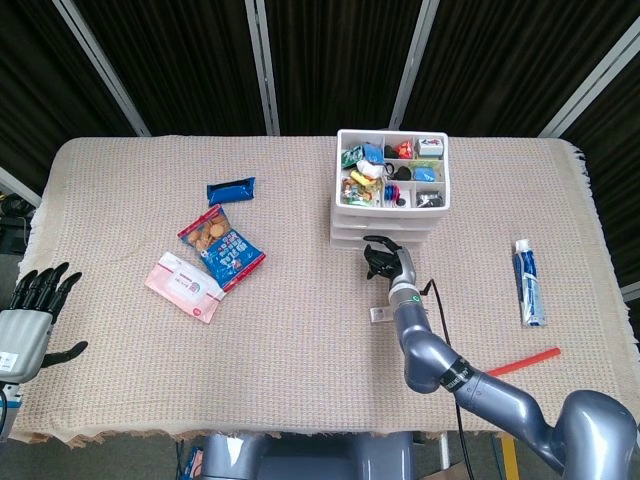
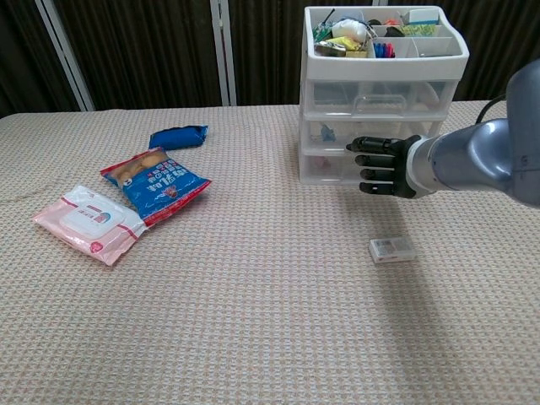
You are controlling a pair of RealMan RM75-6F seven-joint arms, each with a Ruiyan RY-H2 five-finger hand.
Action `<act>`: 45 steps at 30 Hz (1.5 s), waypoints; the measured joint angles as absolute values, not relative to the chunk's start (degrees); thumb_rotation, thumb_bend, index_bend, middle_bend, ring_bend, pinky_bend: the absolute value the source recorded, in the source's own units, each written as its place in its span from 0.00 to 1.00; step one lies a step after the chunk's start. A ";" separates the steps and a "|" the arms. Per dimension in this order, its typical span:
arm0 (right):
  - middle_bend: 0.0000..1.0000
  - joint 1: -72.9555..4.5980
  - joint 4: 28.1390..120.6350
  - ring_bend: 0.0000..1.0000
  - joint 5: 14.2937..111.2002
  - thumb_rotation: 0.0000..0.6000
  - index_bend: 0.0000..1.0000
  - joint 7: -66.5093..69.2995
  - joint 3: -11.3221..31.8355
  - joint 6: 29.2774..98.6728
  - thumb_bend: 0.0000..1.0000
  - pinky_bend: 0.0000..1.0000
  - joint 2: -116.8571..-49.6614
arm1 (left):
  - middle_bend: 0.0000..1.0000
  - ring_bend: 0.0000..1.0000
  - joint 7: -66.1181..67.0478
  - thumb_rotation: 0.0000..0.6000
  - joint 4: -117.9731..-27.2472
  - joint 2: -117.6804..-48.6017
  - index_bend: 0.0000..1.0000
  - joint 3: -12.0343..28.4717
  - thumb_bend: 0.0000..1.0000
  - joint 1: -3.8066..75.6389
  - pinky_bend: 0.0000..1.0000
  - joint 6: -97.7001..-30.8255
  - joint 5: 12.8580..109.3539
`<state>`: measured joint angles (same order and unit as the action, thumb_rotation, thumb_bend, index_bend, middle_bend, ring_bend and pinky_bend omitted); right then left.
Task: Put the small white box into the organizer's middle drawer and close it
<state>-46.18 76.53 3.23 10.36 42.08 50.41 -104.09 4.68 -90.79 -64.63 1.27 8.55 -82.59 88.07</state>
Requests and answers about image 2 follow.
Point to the beige woven tablecloth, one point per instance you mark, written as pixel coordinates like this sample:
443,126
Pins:
253,295

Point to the pink wet wipes pack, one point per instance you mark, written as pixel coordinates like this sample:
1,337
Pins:
93,228

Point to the olive yellow block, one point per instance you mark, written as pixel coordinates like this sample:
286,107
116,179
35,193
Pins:
356,54

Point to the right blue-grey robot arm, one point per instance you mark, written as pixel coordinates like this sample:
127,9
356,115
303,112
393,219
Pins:
464,160

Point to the white metal frame post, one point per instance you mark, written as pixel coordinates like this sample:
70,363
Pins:
63,55
223,50

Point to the small white printed box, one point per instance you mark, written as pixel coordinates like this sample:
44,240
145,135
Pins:
392,250

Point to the dark pleated curtain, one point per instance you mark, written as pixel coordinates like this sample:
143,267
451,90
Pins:
147,50

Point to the white plastic drawer organizer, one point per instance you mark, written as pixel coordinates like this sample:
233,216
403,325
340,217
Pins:
379,67

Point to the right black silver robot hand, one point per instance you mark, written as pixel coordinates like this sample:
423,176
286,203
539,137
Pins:
384,169

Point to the white and teal box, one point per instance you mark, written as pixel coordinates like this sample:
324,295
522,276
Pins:
424,17

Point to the yellow packet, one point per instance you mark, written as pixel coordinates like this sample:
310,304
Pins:
339,42

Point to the small dark blue snack packet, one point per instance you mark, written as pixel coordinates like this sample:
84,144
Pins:
177,137

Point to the black oval item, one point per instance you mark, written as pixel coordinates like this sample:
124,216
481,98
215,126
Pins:
394,31

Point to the blue clip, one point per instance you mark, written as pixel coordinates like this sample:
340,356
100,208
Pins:
327,133

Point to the green circuit board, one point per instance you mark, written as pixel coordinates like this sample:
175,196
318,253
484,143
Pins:
320,31

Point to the black round item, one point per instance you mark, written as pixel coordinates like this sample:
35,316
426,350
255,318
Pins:
374,22

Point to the shiny foil candy packet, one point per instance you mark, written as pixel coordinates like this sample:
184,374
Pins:
329,50

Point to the clear drawer holding blue clip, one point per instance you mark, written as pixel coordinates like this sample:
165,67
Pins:
422,128

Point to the green patterned packet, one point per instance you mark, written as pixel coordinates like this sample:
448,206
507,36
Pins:
419,30

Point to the white soft pouch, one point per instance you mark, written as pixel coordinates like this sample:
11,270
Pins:
348,28

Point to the blue biscuit bag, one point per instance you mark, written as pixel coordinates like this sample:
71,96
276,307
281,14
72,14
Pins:
164,185

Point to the blue binder clips bundle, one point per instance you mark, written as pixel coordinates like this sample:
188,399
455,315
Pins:
381,50

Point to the orange red small item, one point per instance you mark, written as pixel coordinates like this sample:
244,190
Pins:
392,21

